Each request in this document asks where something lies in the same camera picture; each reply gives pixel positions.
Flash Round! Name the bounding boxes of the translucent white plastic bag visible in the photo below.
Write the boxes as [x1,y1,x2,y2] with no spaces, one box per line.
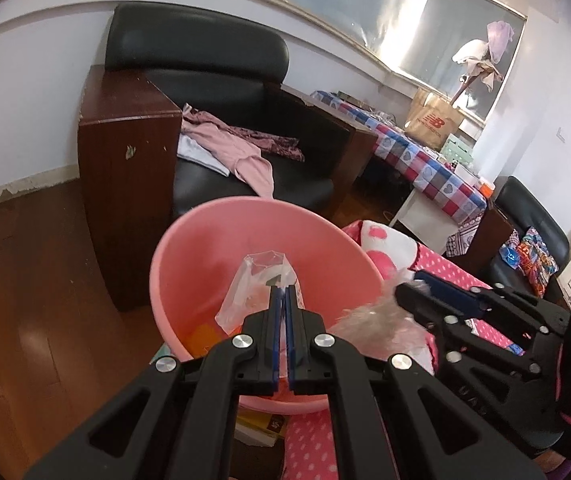
[214,250,300,334]

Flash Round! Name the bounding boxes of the clear plastic wrap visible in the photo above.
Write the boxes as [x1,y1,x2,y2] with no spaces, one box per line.
[328,272,439,377]

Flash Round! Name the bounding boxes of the pale white cloth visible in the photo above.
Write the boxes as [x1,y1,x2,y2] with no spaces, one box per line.
[176,135,231,177]

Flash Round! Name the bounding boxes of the teal yellow small box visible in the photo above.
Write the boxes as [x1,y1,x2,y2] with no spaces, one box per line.
[150,344,179,367]

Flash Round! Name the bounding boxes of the frosted bay window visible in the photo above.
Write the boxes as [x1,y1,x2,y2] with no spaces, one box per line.
[6,0,527,126]

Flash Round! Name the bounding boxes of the mint green box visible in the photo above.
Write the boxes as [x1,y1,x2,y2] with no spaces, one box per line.
[438,132,476,167]

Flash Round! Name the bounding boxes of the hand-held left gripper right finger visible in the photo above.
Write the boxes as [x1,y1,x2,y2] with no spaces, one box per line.
[285,287,549,480]

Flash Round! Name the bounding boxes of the pink polka dot blanket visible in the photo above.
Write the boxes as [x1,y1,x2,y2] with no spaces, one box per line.
[285,220,566,480]

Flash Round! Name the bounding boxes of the pale clothes on stand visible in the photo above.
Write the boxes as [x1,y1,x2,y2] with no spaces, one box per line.
[451,20,516,93]

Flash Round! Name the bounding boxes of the pink plastic bucket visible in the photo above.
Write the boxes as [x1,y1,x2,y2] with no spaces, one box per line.
[150,196,386,413]

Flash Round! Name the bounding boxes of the dark floral garment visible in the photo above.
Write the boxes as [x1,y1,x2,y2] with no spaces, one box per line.
[226,125,307,162]

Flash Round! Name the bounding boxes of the white table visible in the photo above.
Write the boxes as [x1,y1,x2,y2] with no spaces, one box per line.
[390,189,462,256]

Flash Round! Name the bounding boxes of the plaid-covered side table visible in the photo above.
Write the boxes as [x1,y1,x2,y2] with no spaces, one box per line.
[313,90,489,254]

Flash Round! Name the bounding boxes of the black leather armchair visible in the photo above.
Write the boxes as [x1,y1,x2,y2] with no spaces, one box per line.
[78,2,379,312]
[458,176,571,307]

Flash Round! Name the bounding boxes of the brown paper shopping bag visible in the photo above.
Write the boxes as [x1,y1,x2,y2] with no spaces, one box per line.
[404,89,466,151]

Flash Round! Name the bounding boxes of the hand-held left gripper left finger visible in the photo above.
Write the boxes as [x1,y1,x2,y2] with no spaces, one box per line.
[23,287,284,480]

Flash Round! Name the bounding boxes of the colourful patterned cushion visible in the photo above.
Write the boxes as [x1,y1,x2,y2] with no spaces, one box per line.
[515,226,559,299]

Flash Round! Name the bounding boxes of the wooden coat stand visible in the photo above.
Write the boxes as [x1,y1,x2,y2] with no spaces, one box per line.
[451,66,472,107]

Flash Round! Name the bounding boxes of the pink garment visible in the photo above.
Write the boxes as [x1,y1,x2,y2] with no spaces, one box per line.
[180,104,274,199]

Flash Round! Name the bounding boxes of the white container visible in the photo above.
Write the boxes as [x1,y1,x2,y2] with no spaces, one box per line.
[453,162,482,187]

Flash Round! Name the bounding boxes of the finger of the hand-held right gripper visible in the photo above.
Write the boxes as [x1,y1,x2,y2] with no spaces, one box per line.
[395,284,542,377]
[414,269,571,337]

